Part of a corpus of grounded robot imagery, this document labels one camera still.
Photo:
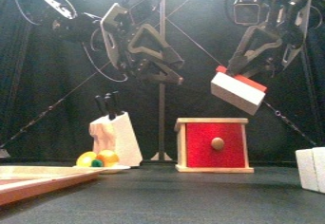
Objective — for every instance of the toy salmon sushi block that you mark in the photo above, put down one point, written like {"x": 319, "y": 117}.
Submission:
{"x": 238, "y": 93}

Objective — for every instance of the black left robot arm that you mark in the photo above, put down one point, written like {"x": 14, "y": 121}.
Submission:
{"x": 70, "y": 28}

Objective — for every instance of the white toy knife block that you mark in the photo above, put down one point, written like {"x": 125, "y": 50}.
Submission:
{"x": 123, "y": 142}

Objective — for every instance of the red drawer with wooden knob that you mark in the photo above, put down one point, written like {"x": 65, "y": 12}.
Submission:
{"x": 208, "y": 155}

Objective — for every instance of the orange toy food piece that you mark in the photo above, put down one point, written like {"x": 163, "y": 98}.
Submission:
{"x": 109, "y": 157}

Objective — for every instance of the small white plate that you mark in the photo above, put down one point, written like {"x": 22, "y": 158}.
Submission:
{"x": 117, "y": 169}

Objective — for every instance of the green toy food piece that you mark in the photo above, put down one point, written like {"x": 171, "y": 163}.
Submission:
{"x": 97, "y": 163}

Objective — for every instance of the yellow toy food piece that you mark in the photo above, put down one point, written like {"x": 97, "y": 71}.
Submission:
{"x": 86, "y": 159}

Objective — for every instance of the white rice block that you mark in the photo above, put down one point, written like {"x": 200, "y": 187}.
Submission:
{"x": 310, "y": 169}

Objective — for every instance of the wooden tray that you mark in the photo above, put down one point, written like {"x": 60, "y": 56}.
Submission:
{"x": 38, "y": 183}

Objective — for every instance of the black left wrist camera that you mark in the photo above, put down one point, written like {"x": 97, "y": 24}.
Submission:
{"x": 144, "y": 12}

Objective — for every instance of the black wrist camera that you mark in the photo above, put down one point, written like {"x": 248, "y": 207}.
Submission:
{"x": 247, "y": 12}
{"x": 144, "y": 12}

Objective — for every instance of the vertical metal frame pole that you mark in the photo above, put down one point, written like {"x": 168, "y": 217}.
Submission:
{"x": 163, "y": 107}

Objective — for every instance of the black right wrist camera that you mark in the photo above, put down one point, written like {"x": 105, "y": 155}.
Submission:
{"x": 247, "y": 12}

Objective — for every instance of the diagonal frame strut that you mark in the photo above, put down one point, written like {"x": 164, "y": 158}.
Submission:
{"x": 284, "y": 117}
{"x": 52, "y": 109}

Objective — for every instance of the wooden box frame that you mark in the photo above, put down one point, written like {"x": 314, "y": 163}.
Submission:
{"x": 212, "y": 120}

